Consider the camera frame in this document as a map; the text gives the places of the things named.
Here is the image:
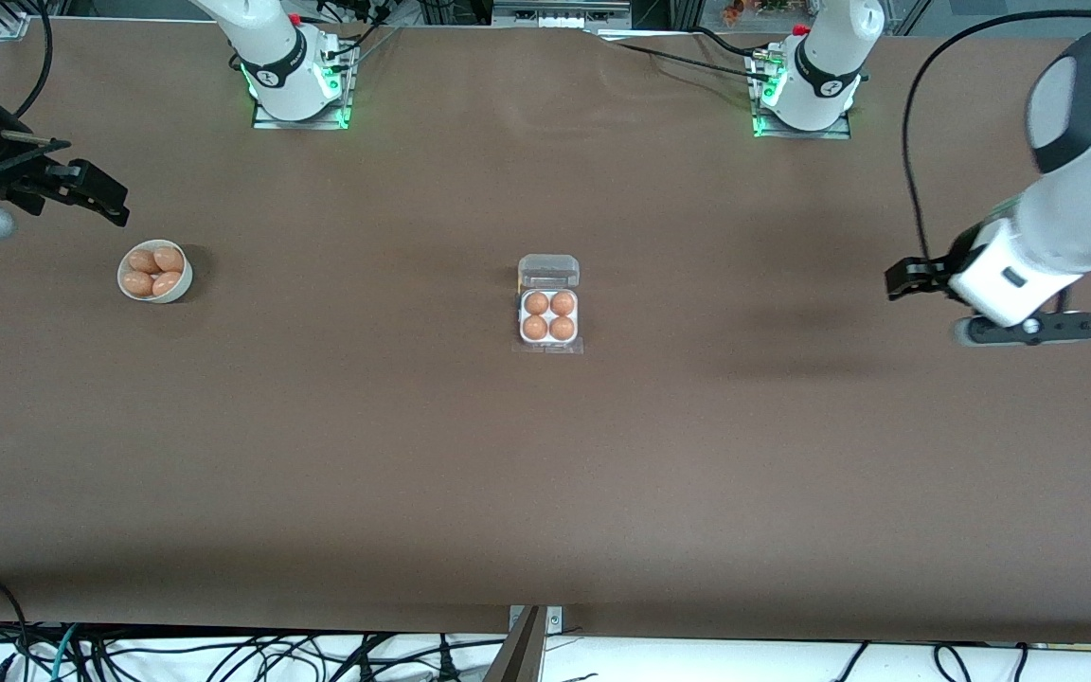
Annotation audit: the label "small metal bracket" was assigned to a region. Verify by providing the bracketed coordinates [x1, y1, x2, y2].
[508, 606, 563, 634]

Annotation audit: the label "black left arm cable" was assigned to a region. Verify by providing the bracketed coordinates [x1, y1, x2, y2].
[903, 8, 1091, 262]

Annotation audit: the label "orange toy items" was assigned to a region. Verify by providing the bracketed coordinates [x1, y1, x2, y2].
[721, 0, 793, 26]

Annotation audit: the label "clear plastic egg box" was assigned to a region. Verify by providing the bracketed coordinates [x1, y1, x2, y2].
[513, 254, 585, 356]

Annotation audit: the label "tangle of black cables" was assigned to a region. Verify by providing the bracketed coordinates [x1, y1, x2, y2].
[81, 630, 509, 682]

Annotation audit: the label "grey metal unit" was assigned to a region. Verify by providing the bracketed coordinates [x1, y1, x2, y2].
[492, 0, 634, 29]

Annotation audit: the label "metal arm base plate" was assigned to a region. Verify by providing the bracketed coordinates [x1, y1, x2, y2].
[752, 47, 852, 140]
[252, 43, 353, 131]

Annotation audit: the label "brown table cover sheet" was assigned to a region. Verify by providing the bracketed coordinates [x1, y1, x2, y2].
[0, 17, 1091, 647]

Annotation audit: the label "teal cable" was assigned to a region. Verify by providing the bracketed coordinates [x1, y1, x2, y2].
[51, 623, 82, 682]

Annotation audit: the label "white bowl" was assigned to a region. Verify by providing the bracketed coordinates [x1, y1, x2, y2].
[117, 239, 194, 304]

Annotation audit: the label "dark grey mount bar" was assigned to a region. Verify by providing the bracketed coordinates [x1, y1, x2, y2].
[484, 606, 546, 682]

